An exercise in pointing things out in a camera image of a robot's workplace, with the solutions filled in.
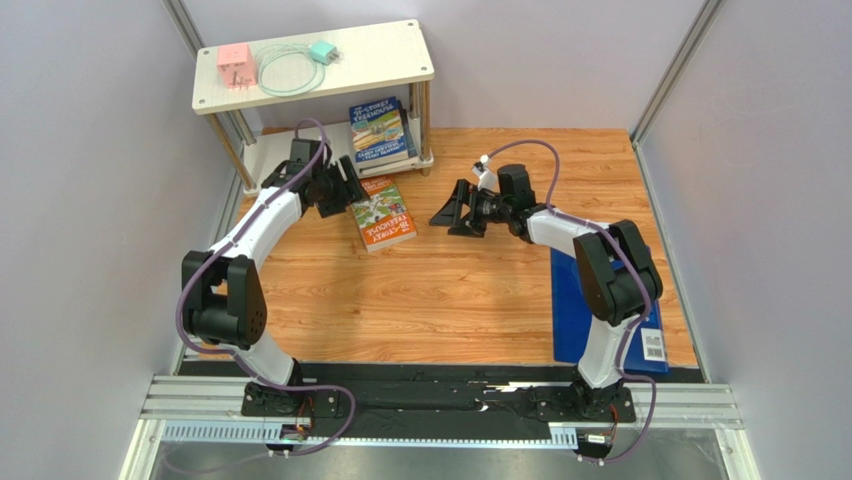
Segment mint green charger plug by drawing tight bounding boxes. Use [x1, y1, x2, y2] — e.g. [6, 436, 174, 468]
[308, 40, 339, 66]

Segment orange 78-Storey Treehouse book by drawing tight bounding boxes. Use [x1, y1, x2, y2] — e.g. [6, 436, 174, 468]
[352, 176, 418, 253]

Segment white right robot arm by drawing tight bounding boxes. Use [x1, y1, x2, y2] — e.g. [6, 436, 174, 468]
[429, 162, 662, 419]

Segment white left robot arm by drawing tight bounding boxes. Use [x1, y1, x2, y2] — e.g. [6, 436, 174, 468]
[175, 138, 367, 394]

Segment Nineteen Eighty-Four book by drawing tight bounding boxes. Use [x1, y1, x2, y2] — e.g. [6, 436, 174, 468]
[402, 115, 419, 158]

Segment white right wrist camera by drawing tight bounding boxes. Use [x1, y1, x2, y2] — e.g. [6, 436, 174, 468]
[472, 155, 498, 192]

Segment pink cube power adapter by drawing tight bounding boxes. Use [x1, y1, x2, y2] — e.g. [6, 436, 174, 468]
[216, 43, 258, 89]

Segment mint green charging cable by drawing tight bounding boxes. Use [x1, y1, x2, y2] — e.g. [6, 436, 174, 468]
[252, 42, 327, 98]

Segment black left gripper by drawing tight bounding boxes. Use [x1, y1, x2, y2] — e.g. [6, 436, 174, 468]
[314, 156, 372, 219]

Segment blue file folder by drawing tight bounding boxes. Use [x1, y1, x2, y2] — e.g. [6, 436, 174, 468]
[550, 249, 670, 374]

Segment blue 91-Storey Treehouse book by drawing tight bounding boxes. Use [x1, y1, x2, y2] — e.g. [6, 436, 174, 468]
[348, 96, 410, 168]

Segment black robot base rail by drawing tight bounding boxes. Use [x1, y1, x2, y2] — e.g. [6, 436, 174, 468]
[229, 362, 637, 449]

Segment white two-tier shelf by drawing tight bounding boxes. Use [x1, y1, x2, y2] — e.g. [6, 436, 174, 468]
[193, 19, 435, 183]

